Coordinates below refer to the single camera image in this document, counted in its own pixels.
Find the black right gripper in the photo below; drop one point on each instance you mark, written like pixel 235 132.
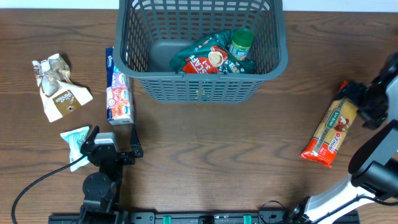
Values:
pixel 374 119

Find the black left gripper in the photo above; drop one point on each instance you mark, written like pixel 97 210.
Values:
pixel 128 158

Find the small teal white packet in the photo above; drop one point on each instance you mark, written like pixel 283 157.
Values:
pixel 75 138

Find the San Remo spaghetti packet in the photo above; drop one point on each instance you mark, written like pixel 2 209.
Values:
pixel 331 132

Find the Kleenex tissue multipack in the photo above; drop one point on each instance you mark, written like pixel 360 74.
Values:
pixel 119 107

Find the beige Pantree snack bag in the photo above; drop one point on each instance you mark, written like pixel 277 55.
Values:
pixel 59 95

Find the green lid jar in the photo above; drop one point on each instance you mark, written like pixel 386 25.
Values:
pixel 241 43

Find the green Nescafe coffee bag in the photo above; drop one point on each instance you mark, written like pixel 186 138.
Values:
pixel 210 55

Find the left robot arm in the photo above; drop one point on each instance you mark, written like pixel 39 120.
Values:
pixel 102 189

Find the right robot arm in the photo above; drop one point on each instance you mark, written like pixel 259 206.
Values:
pixel 372 170

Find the grey plastic basket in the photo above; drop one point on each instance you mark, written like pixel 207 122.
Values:
pixel 150 33

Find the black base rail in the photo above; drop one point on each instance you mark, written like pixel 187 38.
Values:
pixel 270 216

